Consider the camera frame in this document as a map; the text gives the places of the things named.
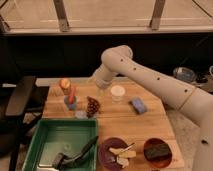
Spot black dish brush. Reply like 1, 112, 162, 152
52, 136, 98, 170

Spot dark red bowl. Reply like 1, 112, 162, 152
143, 138, 173, 169

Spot blue sponge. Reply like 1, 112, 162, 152
130, 97, 147, 114

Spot yellow white food pieces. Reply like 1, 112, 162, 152
109, 148, 136, 168

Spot green plastic bin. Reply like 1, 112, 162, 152
22, 119, 98, 171

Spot purple plate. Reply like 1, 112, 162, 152
98, 137, 128, 171

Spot small blue cup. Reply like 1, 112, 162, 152
64, 96, 77, 110

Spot white lidded plastic cup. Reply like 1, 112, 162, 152
110, 85, 126, 102

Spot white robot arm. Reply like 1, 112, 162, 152
92, 45, 213, 171

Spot black office chair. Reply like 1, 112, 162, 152
0, 76, 49, 171

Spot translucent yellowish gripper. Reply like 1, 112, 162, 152
87, 77, 106, 97

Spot glass bowl at right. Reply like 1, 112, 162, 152
173, 67, 196, 83

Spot dark green scouring pad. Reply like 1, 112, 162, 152
144, 144, 172, 161

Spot red yellow apple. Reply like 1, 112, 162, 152
59, 78, 71, 89

